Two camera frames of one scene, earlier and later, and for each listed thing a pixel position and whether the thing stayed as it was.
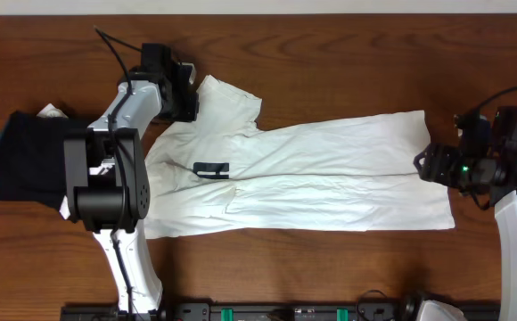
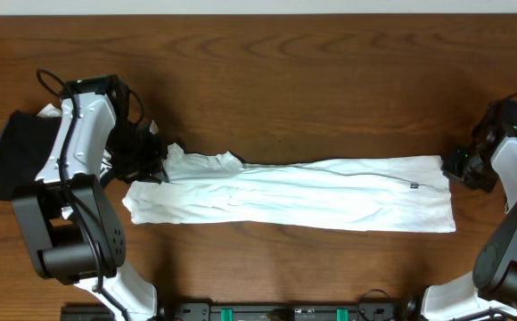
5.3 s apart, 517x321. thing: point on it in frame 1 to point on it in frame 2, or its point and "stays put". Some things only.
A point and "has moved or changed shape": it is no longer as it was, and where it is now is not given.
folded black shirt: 28,161 stays put
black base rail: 246,311 stays put
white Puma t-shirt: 226,168 has moved or changed shape
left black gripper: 187,104 to 152,160
